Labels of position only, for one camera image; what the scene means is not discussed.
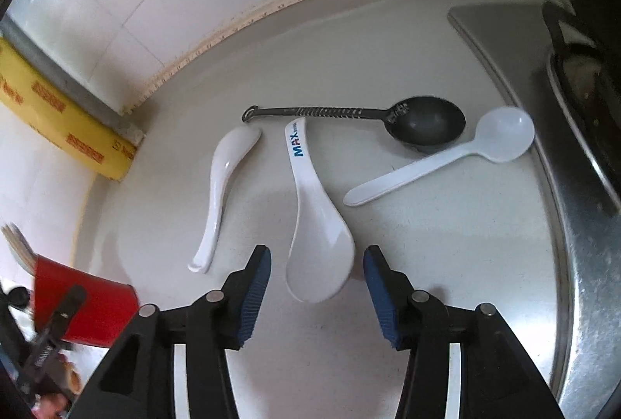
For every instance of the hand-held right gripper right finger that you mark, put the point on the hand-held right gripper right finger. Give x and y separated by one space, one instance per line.
383 297

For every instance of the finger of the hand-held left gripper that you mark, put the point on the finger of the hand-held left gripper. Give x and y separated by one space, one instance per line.
58 327

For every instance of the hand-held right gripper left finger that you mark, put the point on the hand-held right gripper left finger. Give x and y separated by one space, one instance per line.
252 293

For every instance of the red cylindrical canister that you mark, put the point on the red cylindrical canister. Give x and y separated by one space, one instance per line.
102 302

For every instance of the white ceramic spoon blue print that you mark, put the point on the white ceramic spoon blue print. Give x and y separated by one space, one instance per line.
315 263

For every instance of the plain white ceramic spoon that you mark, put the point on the plain white ceramic spoon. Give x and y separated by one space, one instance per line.
228 166

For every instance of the small black spoon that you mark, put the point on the small black spoon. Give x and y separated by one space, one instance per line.
427 123

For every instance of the white plastic spoon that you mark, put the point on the white plastic spoon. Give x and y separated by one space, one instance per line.
504 132

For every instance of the steel gas stove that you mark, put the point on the steel gas stove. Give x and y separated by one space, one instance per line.
572 229

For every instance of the yellow plastic wrap roll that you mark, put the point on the yellow plastic wrap roll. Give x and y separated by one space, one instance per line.
58 123

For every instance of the grey vertical pipe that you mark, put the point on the grey vertical pipe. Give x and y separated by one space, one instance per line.
73 89

